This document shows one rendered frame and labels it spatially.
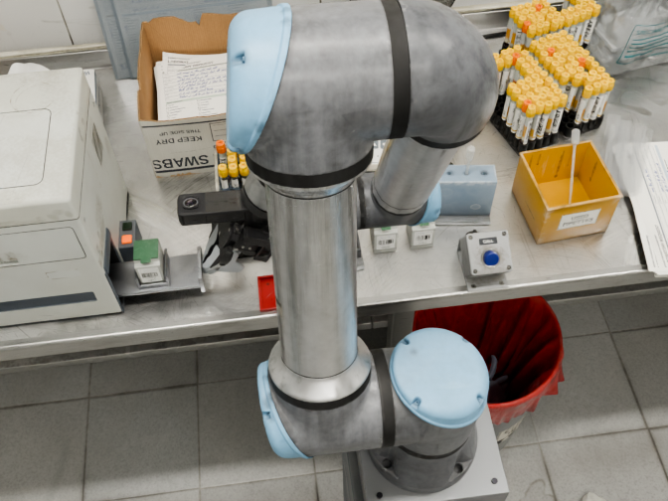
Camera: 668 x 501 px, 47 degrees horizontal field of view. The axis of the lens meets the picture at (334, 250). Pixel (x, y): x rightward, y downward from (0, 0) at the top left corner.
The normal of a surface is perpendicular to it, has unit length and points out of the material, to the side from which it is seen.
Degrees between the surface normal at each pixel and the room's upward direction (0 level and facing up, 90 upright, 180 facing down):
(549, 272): 0
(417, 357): 10
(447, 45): 39
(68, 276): 90
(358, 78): 50
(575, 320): 0
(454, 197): 90
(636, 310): 0
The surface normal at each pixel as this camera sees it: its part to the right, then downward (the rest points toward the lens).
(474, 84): 0.72, 0.37
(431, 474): 0.11, 0.63
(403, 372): 0.14, -0.56
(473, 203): -0.01, 0.81
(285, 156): -0.29, 0.62
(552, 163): 0.21, 0.79
